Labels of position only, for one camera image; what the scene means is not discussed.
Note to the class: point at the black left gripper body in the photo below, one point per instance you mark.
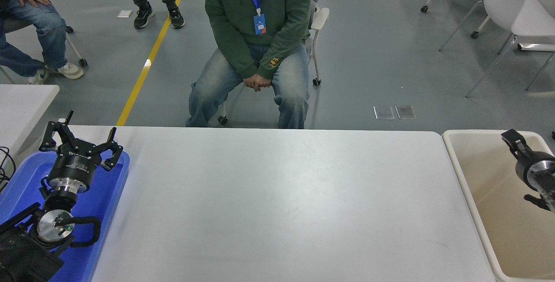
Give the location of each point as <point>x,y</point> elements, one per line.
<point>73,167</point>

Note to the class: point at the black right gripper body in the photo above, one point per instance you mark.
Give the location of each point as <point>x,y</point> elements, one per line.
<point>531,162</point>

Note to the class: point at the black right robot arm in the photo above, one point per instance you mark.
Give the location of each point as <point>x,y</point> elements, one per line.
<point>544,186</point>

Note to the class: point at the person's right hand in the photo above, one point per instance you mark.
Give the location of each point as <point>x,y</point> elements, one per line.
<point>252,82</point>

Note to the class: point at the person's left hand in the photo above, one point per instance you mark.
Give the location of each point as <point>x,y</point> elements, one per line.
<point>265,84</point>

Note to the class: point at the large pale plastic bin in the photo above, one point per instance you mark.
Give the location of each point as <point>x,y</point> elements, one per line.
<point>490,178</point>

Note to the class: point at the blue plastic tray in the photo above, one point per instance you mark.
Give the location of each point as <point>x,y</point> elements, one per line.
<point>108,195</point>

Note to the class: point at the white side table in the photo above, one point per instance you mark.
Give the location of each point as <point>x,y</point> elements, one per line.
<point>21,108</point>

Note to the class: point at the white metal floor foot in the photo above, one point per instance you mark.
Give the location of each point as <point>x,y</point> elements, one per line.
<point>537,47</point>

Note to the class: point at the seated person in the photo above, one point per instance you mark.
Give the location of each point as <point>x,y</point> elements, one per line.
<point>39,26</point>
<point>243,34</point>

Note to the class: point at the clear floor plate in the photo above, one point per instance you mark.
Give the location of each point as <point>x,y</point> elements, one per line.
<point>406,112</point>
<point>383,112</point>

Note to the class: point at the white chair with casters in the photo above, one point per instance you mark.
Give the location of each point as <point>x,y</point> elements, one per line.
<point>319,17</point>

